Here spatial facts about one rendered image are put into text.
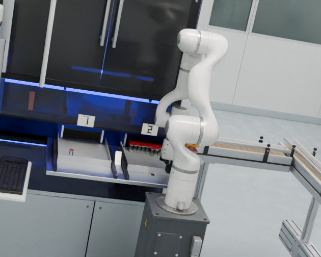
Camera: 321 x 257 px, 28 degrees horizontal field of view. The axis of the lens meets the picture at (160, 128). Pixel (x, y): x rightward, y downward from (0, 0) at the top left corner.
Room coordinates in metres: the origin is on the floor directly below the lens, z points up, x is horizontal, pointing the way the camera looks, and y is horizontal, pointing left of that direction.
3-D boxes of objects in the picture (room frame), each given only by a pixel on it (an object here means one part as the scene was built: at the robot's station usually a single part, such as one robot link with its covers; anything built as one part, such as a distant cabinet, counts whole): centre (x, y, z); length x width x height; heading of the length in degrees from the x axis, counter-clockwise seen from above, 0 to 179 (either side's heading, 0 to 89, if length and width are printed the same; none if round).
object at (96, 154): (3.07, 0.37, 0.90); 0.34 x 0.26 x 0.04; 12
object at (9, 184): (2.76, 0.64, 0.82); 0.40 x 0.14 x 0.02; 11
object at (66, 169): (3.04, 0.19, 0.87); 0.70 x 0.48 x 0.02; 102
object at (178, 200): (2.67, -0.14, 0.95); 0.19 x 0.19 x 0.18
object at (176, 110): (2.97, -0.07, 1.17); 0.09 x 0.08 x 0.13; 102
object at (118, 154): (2.96, 0.17, 0.91); 0.14 x 0.03 x 0.06; 13
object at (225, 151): (3.51, -0.43, 0.92); 0.69 x 0.16 x 0.16; 102
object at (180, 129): (2.67, -0.11, 1.16); 0.19 x 0.12 x 0.24; 103
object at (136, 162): (3.13, 0.03, 0.90); 0.34 x 0.26 x 0.04; 13
